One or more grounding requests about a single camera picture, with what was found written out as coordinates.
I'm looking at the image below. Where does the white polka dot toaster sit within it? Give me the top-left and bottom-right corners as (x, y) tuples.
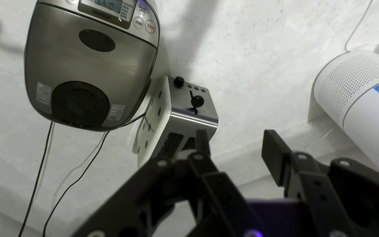
(134, 76), (218, 167)

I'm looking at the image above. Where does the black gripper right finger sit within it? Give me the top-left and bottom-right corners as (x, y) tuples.
(261, 129), (360, 237)

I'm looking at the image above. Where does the black rice cooker cable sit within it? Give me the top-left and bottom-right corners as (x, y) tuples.
(17, 120), (56, 237)

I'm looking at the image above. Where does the silver black rice cooker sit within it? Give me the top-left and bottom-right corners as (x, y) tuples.
(23, 0), (160, 132)

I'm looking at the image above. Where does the black toaster cable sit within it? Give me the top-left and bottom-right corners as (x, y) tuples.
(42, 129), (111, 237)

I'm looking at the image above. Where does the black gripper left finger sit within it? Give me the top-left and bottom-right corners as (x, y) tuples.
(186, 130), (264, 237)

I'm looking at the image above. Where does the white air purifier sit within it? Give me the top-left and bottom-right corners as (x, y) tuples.
(311, 51), (379, 169)

